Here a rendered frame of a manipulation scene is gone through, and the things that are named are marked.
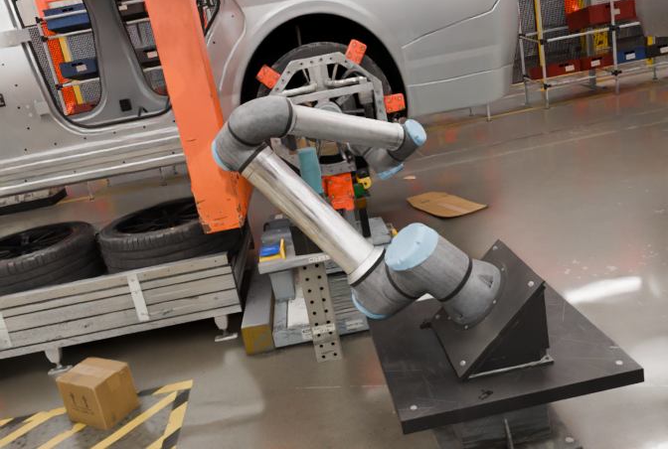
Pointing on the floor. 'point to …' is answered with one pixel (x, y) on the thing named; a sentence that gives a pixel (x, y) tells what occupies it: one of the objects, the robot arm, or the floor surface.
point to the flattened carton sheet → (443, 205)
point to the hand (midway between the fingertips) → (356, 163)
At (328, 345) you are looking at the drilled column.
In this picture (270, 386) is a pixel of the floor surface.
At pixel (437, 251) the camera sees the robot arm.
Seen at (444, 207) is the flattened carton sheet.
